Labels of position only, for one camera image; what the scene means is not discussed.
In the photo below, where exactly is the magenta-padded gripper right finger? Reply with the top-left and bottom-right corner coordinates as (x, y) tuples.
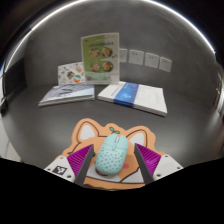
(133, 142), (185, 185)

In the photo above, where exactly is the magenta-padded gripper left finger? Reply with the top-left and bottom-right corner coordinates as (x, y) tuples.
(44, 143), (96, 186)

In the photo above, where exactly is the mint green perforated computer mouse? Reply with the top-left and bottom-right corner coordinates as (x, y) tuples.
(94, 133), (130, 177)

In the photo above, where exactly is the orange fox-shaped mouse pad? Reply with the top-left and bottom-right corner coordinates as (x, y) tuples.
(60, 118), (166, 190)

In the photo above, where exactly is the white book with blue band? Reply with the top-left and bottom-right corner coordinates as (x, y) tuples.
(97, 81), (168, 117)

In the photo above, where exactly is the grey patterned booklet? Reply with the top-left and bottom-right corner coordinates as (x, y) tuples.
(38, 83), (96, 108)

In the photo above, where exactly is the small colourful printed card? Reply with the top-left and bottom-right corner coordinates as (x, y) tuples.
(57, 61), (86, 87)

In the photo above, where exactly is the green food menu sheet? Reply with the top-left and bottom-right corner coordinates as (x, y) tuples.
(80, 32), (121, 86)

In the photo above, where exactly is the white wall socket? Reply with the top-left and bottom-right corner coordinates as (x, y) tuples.
(158, 56), (173, 73)
(118, 48), (129, 64)
(128, 49), (145, 66)
(144, 52), (160, 69)

